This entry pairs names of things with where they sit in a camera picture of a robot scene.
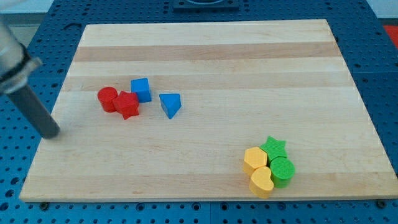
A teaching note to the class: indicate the green cylinder block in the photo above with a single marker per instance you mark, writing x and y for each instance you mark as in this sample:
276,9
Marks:
282,172

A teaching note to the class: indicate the green star block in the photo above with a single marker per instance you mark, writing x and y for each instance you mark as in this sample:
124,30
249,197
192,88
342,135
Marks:
274,148

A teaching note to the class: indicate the yellow heart block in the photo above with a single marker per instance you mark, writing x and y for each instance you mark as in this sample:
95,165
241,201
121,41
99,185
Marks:
260,183

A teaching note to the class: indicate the red star block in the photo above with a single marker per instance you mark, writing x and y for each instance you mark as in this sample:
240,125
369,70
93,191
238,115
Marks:
127,104

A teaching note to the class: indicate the blue cube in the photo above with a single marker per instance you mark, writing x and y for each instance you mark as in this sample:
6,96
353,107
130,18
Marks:
142,89

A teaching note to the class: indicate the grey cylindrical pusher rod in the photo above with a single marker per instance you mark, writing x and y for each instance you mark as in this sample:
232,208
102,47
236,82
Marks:
35,112

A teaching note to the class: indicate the blue triangle block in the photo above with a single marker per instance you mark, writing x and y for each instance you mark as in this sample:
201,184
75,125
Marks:
170,103

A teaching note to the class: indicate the yellow hexagon block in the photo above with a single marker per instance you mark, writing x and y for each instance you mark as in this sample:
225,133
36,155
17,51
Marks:
254,158

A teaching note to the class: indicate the red cylinder block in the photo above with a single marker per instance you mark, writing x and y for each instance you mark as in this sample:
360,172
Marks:
106,96

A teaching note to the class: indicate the wooden board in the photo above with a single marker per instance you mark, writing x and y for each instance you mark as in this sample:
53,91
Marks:
239,82

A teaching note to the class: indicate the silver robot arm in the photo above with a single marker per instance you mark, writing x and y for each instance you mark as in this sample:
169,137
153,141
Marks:
16,62

